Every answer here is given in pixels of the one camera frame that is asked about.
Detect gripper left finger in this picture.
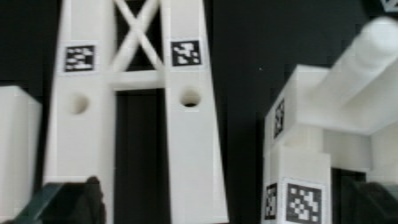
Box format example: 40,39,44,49
12,176,107,224

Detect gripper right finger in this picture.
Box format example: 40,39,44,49
340,178,398,224

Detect white chair leg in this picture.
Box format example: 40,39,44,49
262,127,333,224

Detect white chair seat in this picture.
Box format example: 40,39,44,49
262,16,398,174

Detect white chair back frame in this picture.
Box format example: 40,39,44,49
44,0,230,224

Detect white U-shaped obstacle frame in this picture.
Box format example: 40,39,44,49
0,86,42,223

